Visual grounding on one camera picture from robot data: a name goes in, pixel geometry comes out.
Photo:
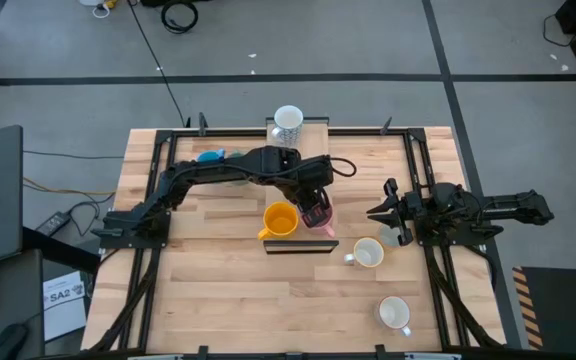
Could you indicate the black frame clamp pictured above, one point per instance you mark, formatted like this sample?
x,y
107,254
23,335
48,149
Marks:
x,y
379,352
202,124
202,352
387,126

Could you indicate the yellow faceted mug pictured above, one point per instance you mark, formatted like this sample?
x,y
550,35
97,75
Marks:
x,y
280,222

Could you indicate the pink faceted mug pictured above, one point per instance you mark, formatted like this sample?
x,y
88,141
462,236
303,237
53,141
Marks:
x,y
324,230

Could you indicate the blue mug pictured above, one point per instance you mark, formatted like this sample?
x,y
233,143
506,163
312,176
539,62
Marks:
x,y
210,156

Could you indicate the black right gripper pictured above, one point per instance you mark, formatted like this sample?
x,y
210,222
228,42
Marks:
x,y
413,210

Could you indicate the plain white paper sheet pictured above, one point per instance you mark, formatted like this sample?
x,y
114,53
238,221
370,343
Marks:
x,y
65,322

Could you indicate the black hazard-striped floor mat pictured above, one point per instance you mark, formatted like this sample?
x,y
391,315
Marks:
x,y
563,310

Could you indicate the black aluminium table frame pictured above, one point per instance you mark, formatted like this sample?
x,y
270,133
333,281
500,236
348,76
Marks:
x,y
238,132

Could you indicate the gray desk top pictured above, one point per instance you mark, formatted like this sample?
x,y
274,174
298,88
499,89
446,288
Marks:
x,y
13,300

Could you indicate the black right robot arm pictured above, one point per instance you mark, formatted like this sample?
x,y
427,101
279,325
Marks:
x,y
513,207

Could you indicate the white SA2 label sheet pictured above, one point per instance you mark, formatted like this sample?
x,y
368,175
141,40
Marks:
x,y
63,295

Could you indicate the white mug dark geometric pattern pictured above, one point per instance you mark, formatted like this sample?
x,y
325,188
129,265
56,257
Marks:
x,y
288,120

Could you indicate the black power adapter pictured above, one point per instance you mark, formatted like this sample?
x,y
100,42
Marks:
x,y
53,224

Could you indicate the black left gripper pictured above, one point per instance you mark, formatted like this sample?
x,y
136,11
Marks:
x,y
313,194

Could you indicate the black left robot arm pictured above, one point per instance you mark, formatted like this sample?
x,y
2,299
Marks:
x,y
208,172

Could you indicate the white mug red rim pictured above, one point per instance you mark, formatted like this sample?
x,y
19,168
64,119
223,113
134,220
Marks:
x,y
393,314

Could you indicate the wooden shelf black metal frame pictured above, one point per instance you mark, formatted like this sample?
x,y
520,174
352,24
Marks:
x,y
315,142

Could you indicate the black computer mouse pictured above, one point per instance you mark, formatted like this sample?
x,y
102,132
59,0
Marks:
x,y
8,342

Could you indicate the white mug orange leaf pattern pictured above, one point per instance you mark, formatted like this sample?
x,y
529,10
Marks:
x,y
368,255

